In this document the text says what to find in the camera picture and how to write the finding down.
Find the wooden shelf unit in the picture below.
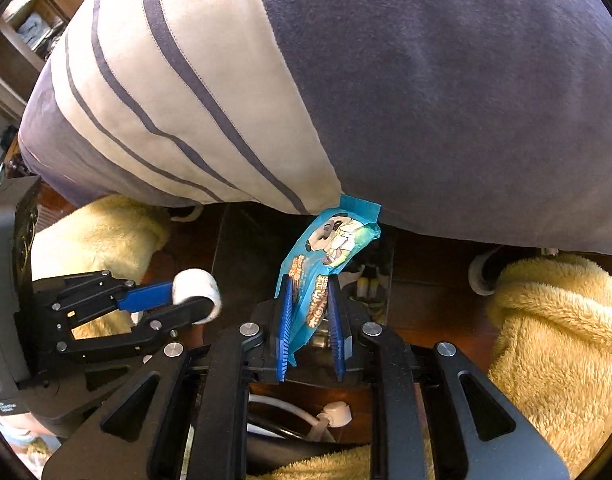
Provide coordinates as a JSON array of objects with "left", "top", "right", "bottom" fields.
[{"left": 0, "top": 0, "right": 118, "bottom": 126}]

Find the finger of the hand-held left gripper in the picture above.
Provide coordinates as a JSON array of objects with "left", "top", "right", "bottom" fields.
[
  {"left": 33, "top": 269, "right": 177, "bottom": 332},
  {"left": 57, "top": 296, "right": 222, "bottom": 367}
]

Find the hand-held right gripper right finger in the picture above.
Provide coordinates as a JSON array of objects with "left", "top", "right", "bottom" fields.
[{"left": 327, "top": 276, "right": 572, "bottom": 480}]

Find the white rounded plastic part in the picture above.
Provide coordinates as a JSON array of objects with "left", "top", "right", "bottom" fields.
[
  {"left": 467, "top": 248, "right": 505, "bottom": 296},
  {"left": 169, "top": 204, "right": 204, "bottom": 223}
]

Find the white tape roll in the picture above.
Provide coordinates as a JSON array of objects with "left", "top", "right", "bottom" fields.
[{"left": 172, "top": 269, "right": 222, "bottom": 325}]

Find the blue snack packet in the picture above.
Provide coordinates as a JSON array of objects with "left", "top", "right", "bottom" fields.
[{"left": 275, "top": 195, "right": 383, "bottom": 367}]

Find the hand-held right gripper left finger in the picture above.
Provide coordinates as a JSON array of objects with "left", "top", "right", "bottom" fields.
[{"left": 42, "top": 275, "right": 297, "bottom": 480}]

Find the white cable with plug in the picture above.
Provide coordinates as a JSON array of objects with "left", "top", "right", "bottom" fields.
[{"left": 248, "top": 394, "right": 353, "bottom": 443}]

